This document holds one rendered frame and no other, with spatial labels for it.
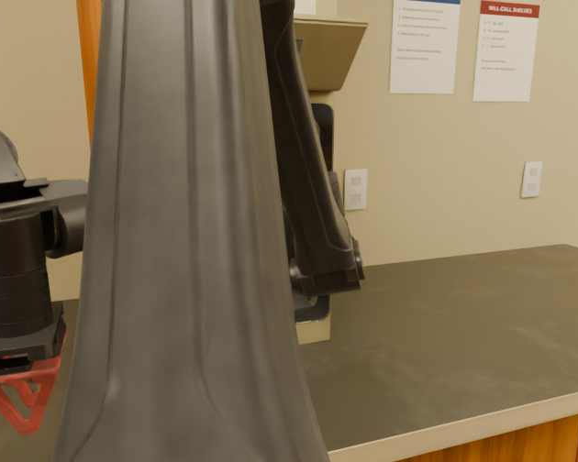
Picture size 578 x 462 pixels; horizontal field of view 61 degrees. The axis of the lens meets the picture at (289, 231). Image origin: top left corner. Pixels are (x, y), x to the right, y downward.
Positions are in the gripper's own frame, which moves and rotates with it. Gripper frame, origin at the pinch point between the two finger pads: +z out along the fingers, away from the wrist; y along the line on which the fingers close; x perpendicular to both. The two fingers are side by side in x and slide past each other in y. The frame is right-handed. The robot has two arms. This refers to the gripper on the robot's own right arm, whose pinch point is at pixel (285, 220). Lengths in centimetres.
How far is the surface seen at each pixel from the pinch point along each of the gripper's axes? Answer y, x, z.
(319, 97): 20.1, -7.5, 5.2
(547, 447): -36, -40, -23
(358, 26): 30.1, -8.1, -6.1
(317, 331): -23.5, -9.4, 4.9
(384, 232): -16, -50, 47
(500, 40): 40, -83, 46
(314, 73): 23.6, -4.2, 0.4
